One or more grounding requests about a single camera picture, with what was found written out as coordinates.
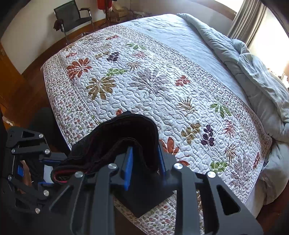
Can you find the black pants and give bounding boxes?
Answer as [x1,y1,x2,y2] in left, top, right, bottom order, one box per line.
[51,111,159,185]

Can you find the person left hand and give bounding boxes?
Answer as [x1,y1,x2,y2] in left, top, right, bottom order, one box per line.
[21,160,32,187]

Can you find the floral quilted bedspread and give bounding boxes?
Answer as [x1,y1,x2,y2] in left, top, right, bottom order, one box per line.
[42,23,273,235]

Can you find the grey-blue duvet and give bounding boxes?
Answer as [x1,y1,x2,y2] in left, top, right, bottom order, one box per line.
[178,13,288,204]

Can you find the grey bed sheet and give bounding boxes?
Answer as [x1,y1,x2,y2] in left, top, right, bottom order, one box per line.
[123,14,250,106]

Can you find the black office chair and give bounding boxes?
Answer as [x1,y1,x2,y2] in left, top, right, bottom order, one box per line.
[53,1,94,44]

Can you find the cardboard box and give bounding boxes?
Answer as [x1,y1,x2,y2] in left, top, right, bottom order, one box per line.
[110,1,133,23]

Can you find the red hanging bag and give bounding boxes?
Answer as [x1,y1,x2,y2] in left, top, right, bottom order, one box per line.
[97,0,112,10]

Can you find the beige window curtain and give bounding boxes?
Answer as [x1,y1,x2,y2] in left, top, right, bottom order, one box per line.
[227,0,267,47]

